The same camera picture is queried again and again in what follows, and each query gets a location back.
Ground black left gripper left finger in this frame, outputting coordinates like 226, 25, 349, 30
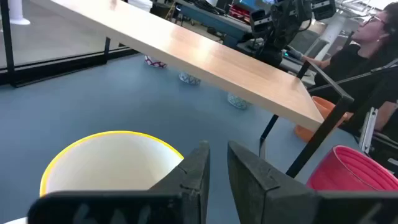
27, 140, 211, 224

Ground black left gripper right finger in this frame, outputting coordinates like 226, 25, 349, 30
228, 141, 398, 224

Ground cream mug yellow rim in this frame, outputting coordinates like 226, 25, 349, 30
39, 130, 185, 198

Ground orange faceted mug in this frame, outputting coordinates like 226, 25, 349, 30
294, 95, 349, 143

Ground green white patterned mug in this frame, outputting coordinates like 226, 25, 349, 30
227, 92, 252, 110

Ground grey white patterned mug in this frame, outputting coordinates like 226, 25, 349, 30
178, 72, 201, 86

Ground red white patterned mug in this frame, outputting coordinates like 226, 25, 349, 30
144, 55, 168, 69

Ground red tool box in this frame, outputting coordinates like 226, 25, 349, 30
228, 4, 251, 23

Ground blue workbench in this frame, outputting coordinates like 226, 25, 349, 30
177, 0, 253, 42

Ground person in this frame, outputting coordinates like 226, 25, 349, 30
301, 1, 398, 131

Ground wooden shelf with black legs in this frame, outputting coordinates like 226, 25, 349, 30
49, 0, 355, 179

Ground red ribbed mug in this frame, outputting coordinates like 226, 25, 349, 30
306, 145, 398, 191

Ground grey blue table mat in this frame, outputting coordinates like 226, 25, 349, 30
0, 53, 363, 224

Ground white pillar base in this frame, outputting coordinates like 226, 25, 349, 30
0, 0, 31, 26

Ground black diagonal frame strut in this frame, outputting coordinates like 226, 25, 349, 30
307, 57, 398, 94

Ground silver aluminium bracket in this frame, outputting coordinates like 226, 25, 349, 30
359, 107, 379, 155

